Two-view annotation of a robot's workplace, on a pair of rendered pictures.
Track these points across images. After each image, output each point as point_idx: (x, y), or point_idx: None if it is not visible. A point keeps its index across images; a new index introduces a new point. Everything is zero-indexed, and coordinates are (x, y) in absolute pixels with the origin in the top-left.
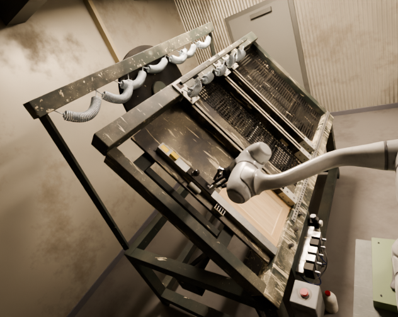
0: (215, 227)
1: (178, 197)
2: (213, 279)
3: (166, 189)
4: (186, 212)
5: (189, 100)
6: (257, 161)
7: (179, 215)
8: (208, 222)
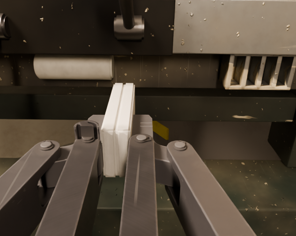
0: (270, 99)
1: (68, 108)
2: None
3: (9, 116)
4: (117, 211)
5: None
6: None
7: (103, 235)
8: (234, 106)
